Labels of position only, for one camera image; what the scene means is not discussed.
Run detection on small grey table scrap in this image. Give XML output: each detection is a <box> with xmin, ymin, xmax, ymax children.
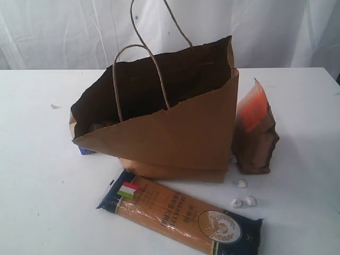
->
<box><xmin>50</xmin><ymin>104</ymin><xmax>61</xmax><ymax>109</ymax></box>

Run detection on small brown coffee pouch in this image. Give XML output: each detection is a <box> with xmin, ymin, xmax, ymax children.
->
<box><xmin>231</xmin><ymin>80</ymin><xmax>279</xmax><ymax>175</ymax></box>

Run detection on large brown paper bag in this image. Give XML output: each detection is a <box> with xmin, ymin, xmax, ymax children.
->
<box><xmin>68</xmin><ymin>0</ymin><xmax>240</xmax><ymax>184</ymax></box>

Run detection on small milk carton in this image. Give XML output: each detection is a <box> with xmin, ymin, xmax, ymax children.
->
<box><xmin>79</xmin><ymin>147</ymin><xmax>96</xmax><ymax>155</ymax></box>

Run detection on spaghetti packet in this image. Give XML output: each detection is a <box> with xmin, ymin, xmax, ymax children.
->
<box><xmin>98</xmin><ymin>170</ymin><xmax>262</xmax><ymax>254</ymax></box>

